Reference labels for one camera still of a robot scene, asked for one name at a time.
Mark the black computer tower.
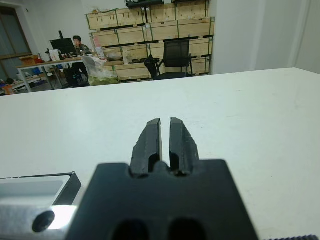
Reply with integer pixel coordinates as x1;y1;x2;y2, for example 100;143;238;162
63;67;80;88

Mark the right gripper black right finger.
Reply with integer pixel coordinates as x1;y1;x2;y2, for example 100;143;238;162
168;116;201;177

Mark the white red desk box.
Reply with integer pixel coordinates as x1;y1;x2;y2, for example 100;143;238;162
49;48;61;62

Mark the seated person dark jacket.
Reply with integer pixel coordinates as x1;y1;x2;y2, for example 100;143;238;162
71;35;90;76

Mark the black box base white insert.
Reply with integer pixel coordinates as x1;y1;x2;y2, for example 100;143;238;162
0;171;82;206

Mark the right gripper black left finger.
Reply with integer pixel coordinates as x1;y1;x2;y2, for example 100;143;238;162
129;118;164;178

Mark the black mesh office chair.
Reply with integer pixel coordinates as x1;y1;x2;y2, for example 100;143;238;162
152;38;194;81

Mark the brown framed window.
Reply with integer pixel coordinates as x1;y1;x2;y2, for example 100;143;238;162
0;6;33;61

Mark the brown cardboard box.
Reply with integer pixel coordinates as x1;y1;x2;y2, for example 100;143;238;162
19;55;39;67

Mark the white-framed office desk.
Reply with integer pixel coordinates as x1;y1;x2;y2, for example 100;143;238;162
16;57;88;93

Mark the black computer monitor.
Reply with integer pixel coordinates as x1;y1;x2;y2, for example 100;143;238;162
49;30;76;60

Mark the black open carry case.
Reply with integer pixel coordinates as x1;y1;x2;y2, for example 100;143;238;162
124;0;173;10

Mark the crumpled plastic bag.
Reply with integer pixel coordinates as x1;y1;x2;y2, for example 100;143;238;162
81;55;120;86

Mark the red white carton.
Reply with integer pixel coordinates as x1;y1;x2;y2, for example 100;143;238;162
94;46;105;60

